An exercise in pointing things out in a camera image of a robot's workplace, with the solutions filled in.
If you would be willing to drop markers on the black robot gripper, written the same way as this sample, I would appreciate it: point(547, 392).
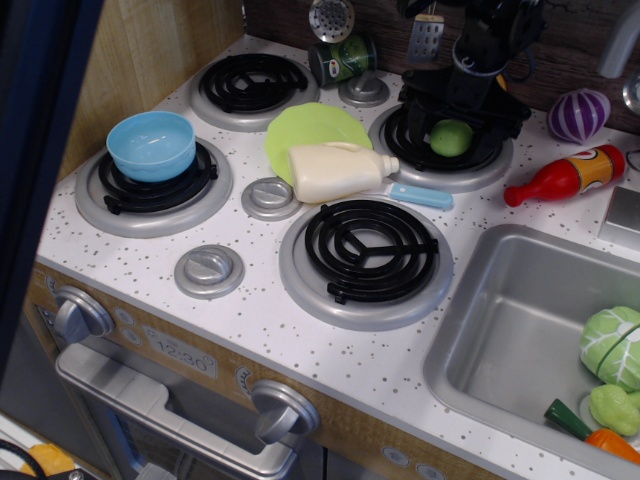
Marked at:
point(468, 90)

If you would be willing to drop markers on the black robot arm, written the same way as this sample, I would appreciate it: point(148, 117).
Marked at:
point(526, 15)

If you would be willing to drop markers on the light blue plastic bowl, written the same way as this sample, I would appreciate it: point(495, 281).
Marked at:
point(152, 146)

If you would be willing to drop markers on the back right stove burner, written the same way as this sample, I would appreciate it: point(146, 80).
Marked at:
point(463, 181)

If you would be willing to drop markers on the stove burner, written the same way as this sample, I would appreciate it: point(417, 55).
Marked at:
point(365, 265)
point(245, 92)
point(463, 181)
point(118, 205)

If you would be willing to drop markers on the hanging silver slotted spatula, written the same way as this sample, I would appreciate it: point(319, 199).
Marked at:
point(425, 39)

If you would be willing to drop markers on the silver stovetop knob back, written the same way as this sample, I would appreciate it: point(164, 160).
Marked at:
point(364, 91)

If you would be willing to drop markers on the silver stovetop knob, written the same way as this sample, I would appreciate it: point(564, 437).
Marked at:
point(364, 91)
point(270, 199)
point(209, 272)

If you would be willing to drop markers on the red toy ketchup bottle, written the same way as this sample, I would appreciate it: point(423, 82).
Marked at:
point(568, 177)

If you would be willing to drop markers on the purple striped toy onion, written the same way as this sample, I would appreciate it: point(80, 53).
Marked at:
point(578, 115)

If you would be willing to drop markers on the cream toy milk jug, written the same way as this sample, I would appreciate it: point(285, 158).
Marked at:
point(329, 171)

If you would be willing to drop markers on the green toy food can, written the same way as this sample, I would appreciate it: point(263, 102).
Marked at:
point(332, 63)

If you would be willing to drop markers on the light green plastic plate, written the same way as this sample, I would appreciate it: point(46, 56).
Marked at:
point(309, 123)

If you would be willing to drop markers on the hanging silver strainer ladle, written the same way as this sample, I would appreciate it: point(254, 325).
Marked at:
point(331, 21)

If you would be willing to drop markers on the front right stove burner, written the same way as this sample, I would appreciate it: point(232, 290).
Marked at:
point(365, 265)

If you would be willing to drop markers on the silver toy faucet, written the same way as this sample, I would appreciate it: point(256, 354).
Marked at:
point(616, 53)

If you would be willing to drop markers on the silver toy sink basin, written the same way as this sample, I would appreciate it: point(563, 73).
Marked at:
point(508, 345)

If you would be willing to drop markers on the silver stovetop knob middle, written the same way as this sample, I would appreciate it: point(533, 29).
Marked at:
point(270, 199)

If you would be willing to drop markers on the back left stove burner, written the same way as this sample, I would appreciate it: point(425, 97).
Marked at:
point(245, 92)

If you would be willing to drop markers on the green toy cabbage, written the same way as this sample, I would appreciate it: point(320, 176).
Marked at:
point(609, 347)

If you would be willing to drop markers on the silver stovetop knob front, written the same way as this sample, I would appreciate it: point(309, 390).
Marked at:
point(209, 272)

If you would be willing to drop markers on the front left stove burner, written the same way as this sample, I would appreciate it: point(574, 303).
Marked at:
point(118, 205)

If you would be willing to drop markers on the small green toy vegetable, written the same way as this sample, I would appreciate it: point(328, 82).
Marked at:
point(614, 408)

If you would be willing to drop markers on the right silver oven dial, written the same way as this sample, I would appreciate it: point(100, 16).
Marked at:
point(282, 411)

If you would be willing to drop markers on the silver oven dial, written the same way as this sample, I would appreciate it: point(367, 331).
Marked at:
point(80, 316)
point(282, 411)

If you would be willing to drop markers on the orange toy carrot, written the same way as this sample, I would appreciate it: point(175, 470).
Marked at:
point(604, 439)

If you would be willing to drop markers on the left silver oven dial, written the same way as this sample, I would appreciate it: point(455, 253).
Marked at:
point(80, 316)

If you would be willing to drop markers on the yellow object on floor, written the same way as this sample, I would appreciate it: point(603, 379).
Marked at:
point(51, 459)

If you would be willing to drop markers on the blue handled toy knife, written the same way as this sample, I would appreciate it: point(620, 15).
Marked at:
point(414, 195)

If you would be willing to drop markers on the silver oven door handle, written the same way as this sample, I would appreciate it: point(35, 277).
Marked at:
point(155, 441)

